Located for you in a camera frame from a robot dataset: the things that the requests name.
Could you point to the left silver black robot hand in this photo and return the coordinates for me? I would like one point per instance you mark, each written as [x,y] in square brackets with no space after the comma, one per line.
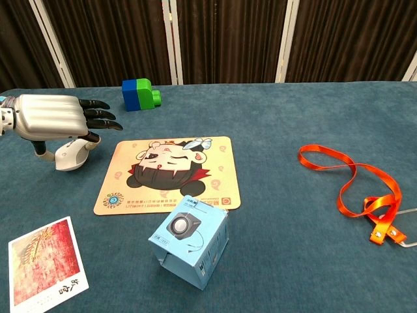
[49,115]

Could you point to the white computer mouse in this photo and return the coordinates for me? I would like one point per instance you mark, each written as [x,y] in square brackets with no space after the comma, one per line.
[70,158]

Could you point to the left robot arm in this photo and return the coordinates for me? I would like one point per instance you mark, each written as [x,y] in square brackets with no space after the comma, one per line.
[6,112]

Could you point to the cartoon character mouse pad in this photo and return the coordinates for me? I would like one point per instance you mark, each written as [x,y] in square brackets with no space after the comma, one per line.
[169,176]

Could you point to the dark folding screen panel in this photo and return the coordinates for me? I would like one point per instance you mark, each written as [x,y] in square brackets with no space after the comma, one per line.
[114,39]
[352,39]
[19,39]
[228,39]

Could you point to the blue toy building block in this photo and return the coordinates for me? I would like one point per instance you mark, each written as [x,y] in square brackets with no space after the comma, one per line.
[131,96]

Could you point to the green toy building block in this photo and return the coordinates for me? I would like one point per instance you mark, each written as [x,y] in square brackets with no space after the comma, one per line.
[147,94]

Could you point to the red photo postcard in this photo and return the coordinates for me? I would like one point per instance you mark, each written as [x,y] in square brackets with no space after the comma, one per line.
[42,264]

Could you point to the light blue speaker box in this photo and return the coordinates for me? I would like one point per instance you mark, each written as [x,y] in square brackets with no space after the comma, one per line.
[192,241]

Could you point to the blue felt table cloth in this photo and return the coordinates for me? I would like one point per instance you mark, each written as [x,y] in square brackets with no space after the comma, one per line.
[293,261]

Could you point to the clear plastic badge holder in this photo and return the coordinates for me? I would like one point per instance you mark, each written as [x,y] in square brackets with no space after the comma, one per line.
[408,225]

